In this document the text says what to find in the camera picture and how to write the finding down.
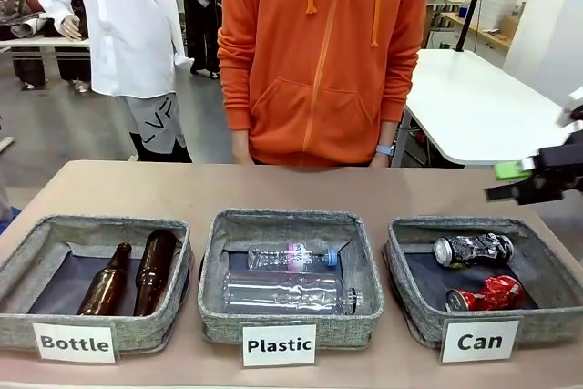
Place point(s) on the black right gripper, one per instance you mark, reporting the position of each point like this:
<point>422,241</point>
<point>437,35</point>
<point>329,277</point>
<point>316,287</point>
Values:
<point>562,170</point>

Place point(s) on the crushed black can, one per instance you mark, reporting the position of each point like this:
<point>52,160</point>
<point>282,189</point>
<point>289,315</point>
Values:
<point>473,249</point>

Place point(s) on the crushed red can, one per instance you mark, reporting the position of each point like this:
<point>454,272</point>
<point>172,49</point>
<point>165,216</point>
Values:
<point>492,295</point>

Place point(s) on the clear bottle with pink label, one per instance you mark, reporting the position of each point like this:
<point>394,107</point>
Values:
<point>291,258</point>

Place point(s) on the brown glass bottle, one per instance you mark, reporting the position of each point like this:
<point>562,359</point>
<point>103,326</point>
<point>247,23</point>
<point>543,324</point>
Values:
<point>104,286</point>
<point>152,266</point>

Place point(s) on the person's left forearm orange sleeve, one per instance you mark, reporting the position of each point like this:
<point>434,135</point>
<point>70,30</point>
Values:
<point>401,88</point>

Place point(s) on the person's right forearm orange sleeve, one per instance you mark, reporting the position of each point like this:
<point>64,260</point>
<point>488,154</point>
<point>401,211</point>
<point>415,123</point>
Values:
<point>237,88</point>

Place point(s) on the grey fabric basket can label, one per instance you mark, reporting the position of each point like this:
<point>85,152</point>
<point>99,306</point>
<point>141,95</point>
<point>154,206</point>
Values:
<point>460,227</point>

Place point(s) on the white sign reading Can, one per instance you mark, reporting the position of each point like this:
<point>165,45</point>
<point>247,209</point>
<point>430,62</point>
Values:
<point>479,341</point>

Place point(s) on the grey fabric basket plastic label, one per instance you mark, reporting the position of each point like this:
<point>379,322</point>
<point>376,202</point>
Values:
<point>291,225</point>

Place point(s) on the grey fabric basket bottle label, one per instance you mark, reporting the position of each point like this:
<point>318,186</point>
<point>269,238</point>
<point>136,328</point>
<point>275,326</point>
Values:
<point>91,330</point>

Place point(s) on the person's left hand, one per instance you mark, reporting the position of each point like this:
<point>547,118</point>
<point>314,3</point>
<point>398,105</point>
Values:
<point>381,160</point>

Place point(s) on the person's right hand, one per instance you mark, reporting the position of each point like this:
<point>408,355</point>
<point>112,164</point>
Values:
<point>240,147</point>

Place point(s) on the white background table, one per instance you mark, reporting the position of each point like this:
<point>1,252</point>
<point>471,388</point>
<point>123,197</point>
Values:
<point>478,97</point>

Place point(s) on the light blue wristwatch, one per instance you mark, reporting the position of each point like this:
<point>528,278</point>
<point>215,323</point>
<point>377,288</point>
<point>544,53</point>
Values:
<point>385,150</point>

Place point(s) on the wooden workbench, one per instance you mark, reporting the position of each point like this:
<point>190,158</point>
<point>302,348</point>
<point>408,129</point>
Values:
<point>478,27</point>

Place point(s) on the stacked white storage bins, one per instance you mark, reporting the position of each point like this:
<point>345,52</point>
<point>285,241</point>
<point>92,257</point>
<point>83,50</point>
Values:
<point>498,4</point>

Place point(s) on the black tripod pole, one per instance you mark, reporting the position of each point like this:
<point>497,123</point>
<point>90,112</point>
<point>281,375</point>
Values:
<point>473,2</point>

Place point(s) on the orange zip hoodie torso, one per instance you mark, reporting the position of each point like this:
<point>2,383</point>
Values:
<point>319,65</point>

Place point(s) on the large clear plastic bottle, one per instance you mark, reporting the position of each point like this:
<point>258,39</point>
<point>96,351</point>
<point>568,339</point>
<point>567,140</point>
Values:
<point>287,295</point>

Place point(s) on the white sign reading Plastic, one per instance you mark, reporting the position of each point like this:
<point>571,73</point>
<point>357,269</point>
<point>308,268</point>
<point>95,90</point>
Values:
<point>279,344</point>

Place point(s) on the person in dark clothes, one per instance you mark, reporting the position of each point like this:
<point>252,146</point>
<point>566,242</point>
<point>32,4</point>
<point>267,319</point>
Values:
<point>202,11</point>

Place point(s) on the grey printed shorts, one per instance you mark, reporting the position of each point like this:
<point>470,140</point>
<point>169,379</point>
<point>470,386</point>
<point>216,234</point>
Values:
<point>146,111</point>

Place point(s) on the person in white shirt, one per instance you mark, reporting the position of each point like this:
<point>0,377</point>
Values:
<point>118,20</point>

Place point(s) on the white sign reading Bottle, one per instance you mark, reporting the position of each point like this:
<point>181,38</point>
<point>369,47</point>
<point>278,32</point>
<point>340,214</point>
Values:
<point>75,343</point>

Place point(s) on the long white table with clothes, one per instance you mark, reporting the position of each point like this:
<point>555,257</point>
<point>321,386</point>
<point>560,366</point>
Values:
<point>41,45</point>

